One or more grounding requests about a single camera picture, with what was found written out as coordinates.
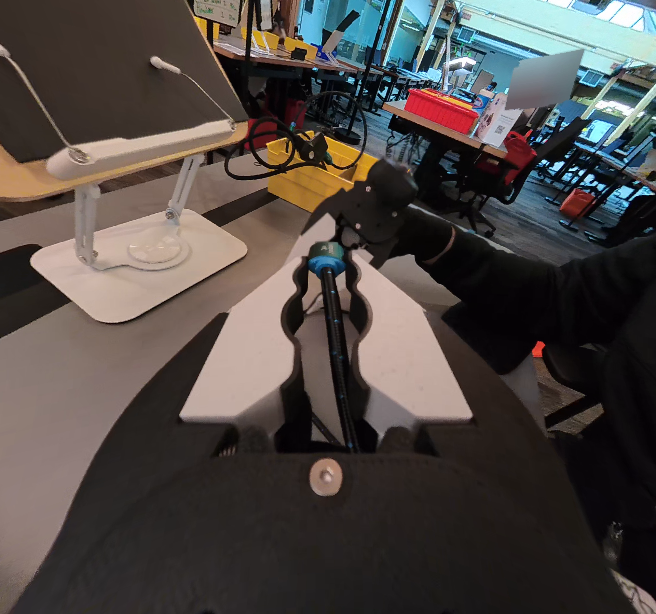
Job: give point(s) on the orange bag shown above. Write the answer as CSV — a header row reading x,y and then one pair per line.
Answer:
x,y
576,204

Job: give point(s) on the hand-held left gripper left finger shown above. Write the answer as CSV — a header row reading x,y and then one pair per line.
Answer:
x,y
241,368

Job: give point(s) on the black pole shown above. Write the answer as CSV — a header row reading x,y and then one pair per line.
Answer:
x,y
389,35

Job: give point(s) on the red office chair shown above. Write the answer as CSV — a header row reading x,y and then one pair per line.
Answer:
x,y
512,163

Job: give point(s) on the red bag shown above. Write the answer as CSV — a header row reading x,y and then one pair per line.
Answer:
x,y
287,112

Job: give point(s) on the white printed box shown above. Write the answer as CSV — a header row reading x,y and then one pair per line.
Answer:
x,y
499,122

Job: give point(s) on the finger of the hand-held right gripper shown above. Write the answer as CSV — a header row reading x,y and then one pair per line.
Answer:
x,y
378,253
325,210

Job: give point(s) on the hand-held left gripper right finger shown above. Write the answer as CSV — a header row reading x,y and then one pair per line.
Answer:
x,y
410,368

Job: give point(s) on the person's torso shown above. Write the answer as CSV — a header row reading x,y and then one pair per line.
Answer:
x,y
630,393

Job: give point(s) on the person's right hand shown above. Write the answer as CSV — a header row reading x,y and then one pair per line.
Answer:
x,y
423,237

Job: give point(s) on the red plastic bin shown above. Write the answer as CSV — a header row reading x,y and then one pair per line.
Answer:
x,y
440,112

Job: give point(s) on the yellow plastic bin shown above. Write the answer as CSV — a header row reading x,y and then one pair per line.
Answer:
x,y
302,186

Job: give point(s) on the person's right forearm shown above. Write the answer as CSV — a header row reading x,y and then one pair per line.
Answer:
x,y
512,291

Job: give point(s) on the wooden work table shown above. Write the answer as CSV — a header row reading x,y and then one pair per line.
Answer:
x,y
461,137

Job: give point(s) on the black HDMI switch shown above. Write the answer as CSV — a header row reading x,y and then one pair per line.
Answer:
x,y
312,147

